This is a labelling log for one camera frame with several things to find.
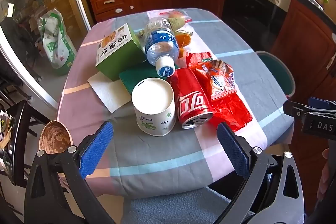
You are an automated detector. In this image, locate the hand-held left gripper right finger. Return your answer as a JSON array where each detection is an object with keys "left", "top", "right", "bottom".
[{"left": 215, "top": 122, "right": 306, "bottom": 224}]

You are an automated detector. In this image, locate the red plastic wrapper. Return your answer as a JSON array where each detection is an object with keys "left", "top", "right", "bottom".
[{"left": 185, "top": 52, "right": 253, "bottom": 132}]

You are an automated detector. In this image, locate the red soda can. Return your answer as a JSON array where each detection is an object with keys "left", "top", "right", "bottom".
[{"left": 168, "top": 67, "right": 214, "bottom": 130}]

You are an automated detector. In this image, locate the orange biscuit packet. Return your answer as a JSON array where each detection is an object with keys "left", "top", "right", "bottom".
[{"left": 189, "top": 59, "right": 237, "bottom": 102}]

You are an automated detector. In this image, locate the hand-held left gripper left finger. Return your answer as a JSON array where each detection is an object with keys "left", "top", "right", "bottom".
[{"left": 24, "top": 120, "right": 116, "bottom": 224}]

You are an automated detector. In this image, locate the teal trash bin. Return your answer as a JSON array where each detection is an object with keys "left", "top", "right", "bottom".
[{"left": 256, "top": 51, "right": 296, "bottom": 100}]

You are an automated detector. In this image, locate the green scouring sponge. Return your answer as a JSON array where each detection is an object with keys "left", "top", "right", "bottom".
[{"left": 119, "top": 63, "right": 179, "bottom": 95}]

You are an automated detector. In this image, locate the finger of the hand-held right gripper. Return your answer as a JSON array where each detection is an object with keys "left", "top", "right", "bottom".
[
  {"left": 283, "top": 100, "right": 308, "bottom": 120},
  {"left": 308, "top": 97, "right": 336, "bottom": 110}
]

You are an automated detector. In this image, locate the wooden stool seat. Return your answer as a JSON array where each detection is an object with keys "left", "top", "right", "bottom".
[{"left": 39, "top": 120, "right": 74, "bottom": 159}]

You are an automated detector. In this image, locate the green cardboard box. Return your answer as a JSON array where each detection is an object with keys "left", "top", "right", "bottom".
[{"left": 95, "top": 23, "right": 146, "bottom": 82}]

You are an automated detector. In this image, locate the black chair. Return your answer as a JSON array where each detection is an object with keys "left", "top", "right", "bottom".
[{"left": 0, "top": 98, "right": 50, "bottom": 188}]

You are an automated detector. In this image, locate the dried leaf bundle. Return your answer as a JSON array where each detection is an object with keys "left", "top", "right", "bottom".
[{"left": 168, "top": 17, "right": 188, "bottom": 30}]

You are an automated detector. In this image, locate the red and white packet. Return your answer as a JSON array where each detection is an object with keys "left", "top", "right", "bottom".
[{"left": 160, "top": 11, "right": 192, "bottom": 23}]

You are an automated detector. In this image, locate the white paper towel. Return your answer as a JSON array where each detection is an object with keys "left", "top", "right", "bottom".
[{"left": 87, "top": 72, "right": 132, "bottom": 113}]

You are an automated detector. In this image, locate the person's right hand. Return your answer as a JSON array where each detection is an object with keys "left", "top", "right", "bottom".
[{"left": 317, "top": 147, "right": 336, "bottom": 201}]

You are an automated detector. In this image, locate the grey seat cushion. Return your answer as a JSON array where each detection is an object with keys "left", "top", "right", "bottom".
[{"left": 122, "top": 186, "right": 254, "bottom": 224}]

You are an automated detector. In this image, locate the white paper cup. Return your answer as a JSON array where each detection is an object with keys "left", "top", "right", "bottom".
[{"left": 131, "top": 77, "right": 176, "bottom": 137}]

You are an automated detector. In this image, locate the green and white sack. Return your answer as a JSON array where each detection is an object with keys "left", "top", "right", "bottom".
[{"left": 37, "top": 7, "right": 77, "bottom": 76}]

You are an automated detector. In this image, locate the clear plastic bottle blue label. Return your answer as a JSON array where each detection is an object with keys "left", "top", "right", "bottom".
[{"left": 144, "top": 17, "right": 180, "bottom": 78}]

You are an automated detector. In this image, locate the black built-in oven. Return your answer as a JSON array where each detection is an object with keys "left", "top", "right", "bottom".
[{"left": 222, "top": 0, "right": 292, "bottom": 56}]

